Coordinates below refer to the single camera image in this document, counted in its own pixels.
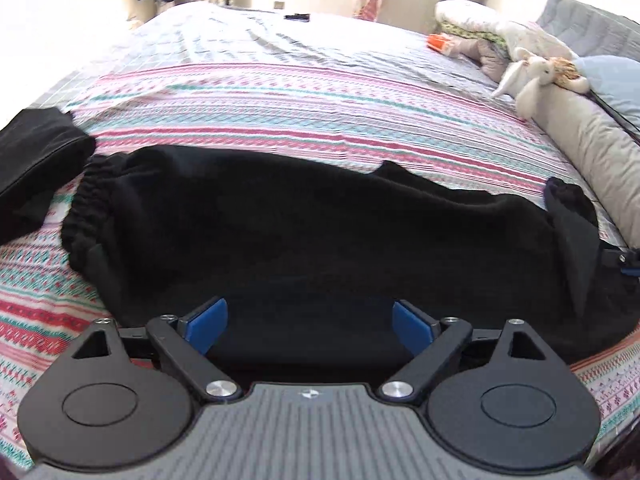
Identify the white plush rabbit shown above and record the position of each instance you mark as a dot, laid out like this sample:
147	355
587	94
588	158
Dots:
530	80

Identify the black pants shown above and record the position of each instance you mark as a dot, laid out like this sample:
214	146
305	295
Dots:
300	235

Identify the striped patterned blanket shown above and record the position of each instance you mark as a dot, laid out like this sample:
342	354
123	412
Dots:
300	110

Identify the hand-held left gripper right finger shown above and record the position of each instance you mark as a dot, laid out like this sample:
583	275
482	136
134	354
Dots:
407	328

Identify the light blue checked pillow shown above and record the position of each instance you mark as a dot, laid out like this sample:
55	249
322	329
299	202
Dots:
615	80

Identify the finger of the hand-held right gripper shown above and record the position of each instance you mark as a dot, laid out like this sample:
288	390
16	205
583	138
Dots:
620	259

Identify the grey quilted pillow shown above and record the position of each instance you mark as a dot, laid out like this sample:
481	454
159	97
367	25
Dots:
575	20

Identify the folded floral quilt pile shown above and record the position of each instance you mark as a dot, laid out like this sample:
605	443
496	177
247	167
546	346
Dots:
475	15

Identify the black remote control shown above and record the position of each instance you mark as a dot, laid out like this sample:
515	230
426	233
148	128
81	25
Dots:
296	16

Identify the beige long bolster pillow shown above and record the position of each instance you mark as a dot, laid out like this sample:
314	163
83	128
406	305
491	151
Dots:
590	135

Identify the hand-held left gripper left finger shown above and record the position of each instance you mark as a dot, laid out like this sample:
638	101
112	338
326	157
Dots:
210	326

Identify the orange toy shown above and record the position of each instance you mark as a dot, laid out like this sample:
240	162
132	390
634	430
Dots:
442	44

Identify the folded black garment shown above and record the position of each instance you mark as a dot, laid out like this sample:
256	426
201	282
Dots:
35	160

